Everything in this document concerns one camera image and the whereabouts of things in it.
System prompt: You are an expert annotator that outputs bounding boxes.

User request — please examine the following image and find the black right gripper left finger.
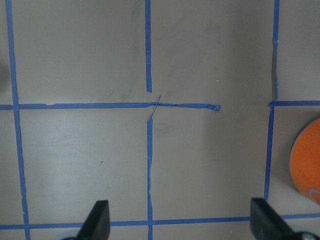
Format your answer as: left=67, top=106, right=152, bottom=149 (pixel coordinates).
left=76, top=200, right=111, bottom=240

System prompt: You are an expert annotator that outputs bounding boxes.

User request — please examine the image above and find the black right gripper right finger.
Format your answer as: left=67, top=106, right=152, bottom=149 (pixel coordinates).
left=250, top=197, right=295, bottom=240

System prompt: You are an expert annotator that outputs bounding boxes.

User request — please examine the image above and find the orange can silver lid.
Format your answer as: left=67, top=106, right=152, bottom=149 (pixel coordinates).
left=289, top=119, right=320, bottom=205

